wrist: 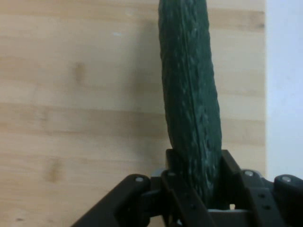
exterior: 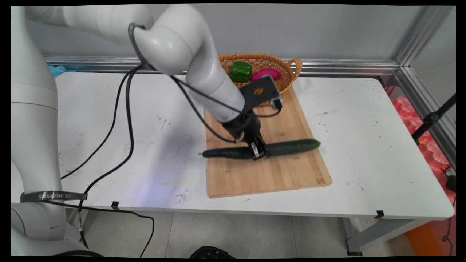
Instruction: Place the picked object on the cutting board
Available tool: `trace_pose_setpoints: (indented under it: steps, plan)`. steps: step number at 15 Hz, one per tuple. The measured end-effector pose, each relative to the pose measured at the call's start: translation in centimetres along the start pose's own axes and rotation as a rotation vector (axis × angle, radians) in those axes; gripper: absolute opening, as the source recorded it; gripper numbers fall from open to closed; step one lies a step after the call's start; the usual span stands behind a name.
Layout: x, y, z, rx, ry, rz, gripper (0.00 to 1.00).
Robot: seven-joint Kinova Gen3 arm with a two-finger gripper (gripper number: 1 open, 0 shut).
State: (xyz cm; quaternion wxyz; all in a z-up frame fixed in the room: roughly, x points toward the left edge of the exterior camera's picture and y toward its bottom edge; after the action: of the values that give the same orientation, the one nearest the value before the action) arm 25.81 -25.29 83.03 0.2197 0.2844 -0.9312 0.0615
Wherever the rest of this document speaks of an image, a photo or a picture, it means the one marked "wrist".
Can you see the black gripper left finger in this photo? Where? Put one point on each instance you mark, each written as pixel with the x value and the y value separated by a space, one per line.
pixel 132 203

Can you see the dark green cucumber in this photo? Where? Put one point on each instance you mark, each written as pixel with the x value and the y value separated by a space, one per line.
pixel 189 94

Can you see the light wooden cutting board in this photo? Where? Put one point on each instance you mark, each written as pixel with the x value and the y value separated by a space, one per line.
pixel 82 94

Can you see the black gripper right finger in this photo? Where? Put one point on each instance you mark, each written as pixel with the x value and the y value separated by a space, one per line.
pixel 272 203

